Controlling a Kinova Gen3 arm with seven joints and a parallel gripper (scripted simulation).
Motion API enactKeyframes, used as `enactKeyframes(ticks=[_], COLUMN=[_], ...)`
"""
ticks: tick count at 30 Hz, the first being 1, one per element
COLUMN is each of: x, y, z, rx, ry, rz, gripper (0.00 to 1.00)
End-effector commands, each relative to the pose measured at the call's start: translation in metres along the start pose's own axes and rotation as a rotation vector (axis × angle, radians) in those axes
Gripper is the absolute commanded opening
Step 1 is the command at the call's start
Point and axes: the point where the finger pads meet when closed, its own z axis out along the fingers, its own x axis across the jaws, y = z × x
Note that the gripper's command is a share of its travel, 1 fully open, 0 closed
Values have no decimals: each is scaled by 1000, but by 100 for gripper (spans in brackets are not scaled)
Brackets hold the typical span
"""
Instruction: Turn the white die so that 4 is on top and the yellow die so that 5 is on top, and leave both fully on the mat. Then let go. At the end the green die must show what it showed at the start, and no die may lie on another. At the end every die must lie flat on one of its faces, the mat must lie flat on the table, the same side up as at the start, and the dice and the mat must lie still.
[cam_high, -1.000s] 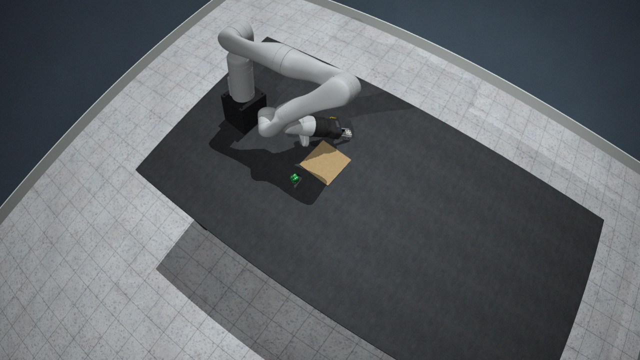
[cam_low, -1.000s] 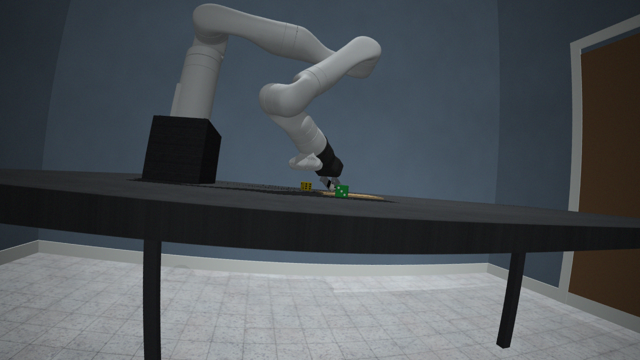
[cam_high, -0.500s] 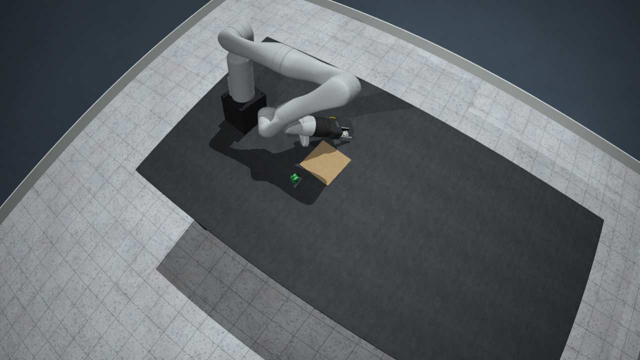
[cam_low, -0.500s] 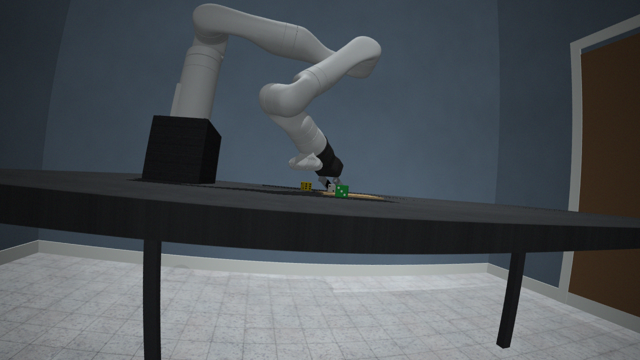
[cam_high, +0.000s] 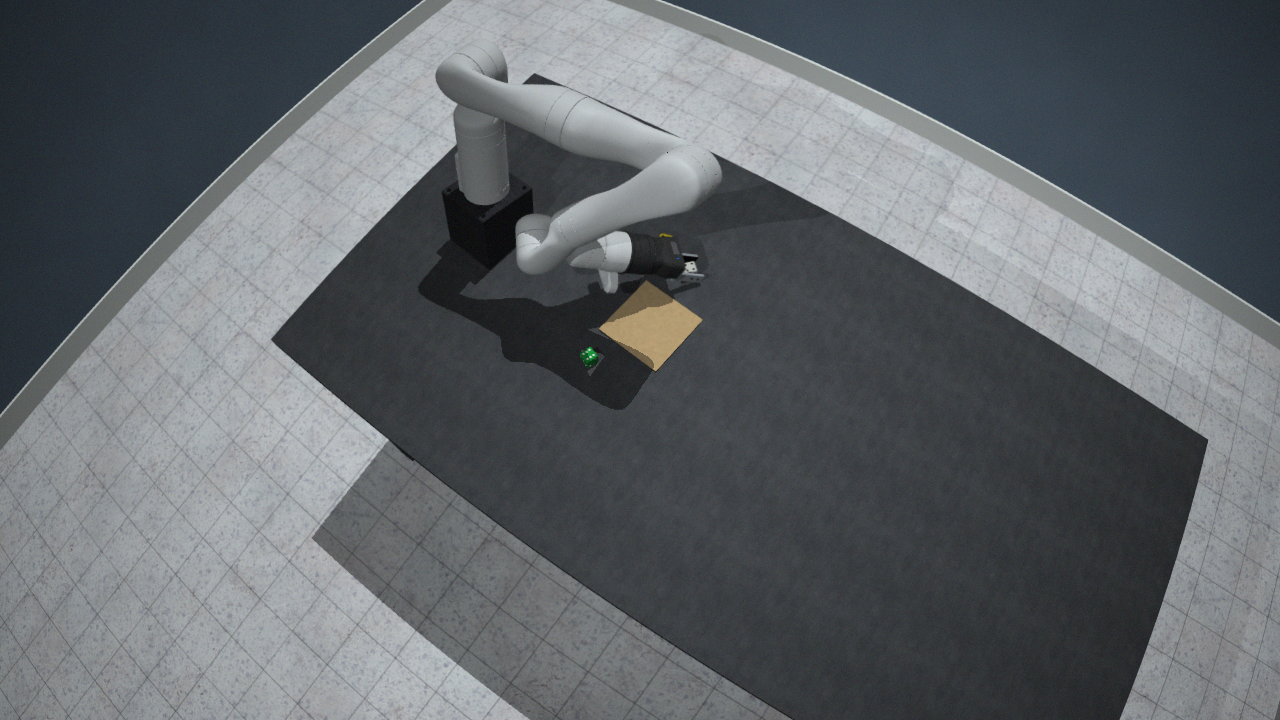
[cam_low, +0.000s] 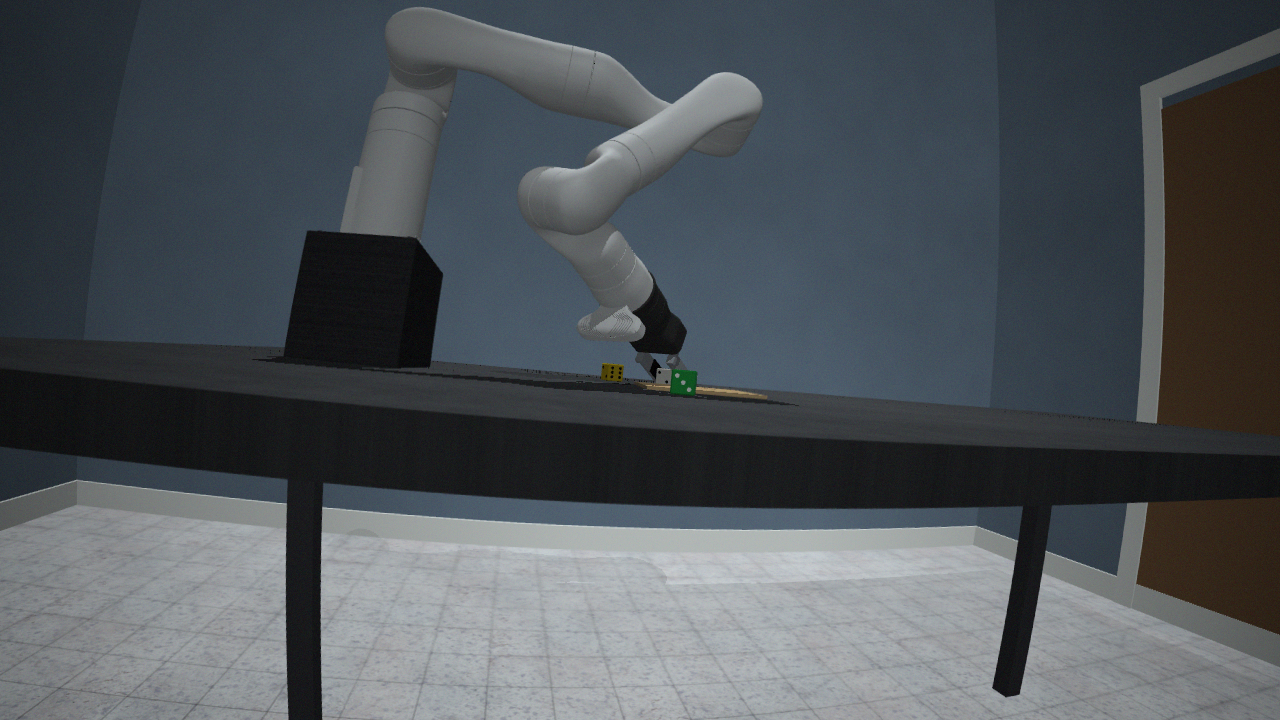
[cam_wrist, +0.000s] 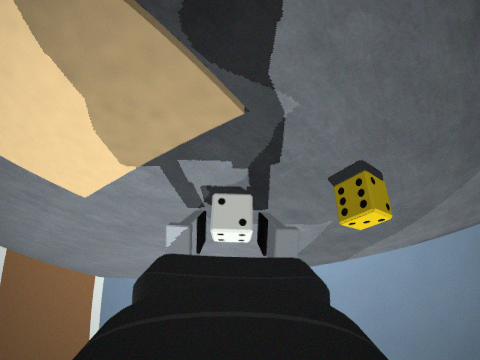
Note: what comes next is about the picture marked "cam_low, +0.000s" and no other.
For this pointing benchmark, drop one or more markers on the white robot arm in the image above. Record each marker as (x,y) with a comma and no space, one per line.
(389,190)

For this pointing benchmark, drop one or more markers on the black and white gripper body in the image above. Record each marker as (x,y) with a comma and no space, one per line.
(660,331)

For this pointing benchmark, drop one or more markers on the green die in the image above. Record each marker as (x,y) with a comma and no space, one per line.
(683,382)

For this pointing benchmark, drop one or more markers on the tan flat mat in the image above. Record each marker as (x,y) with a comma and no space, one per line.
(702,390)

